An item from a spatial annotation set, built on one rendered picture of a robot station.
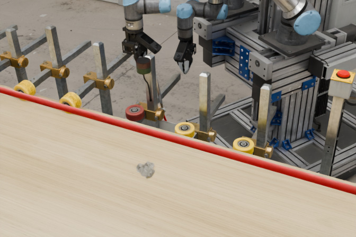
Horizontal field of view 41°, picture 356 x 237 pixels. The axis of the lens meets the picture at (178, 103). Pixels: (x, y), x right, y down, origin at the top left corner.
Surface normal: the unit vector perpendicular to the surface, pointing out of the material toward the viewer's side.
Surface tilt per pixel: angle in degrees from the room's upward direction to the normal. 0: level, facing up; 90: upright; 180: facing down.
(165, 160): 0
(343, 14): 90
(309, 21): 96
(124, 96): 0
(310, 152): 0
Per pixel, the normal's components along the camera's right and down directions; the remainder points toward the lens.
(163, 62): -0.03, -0.83
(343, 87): -0.44, 0.51
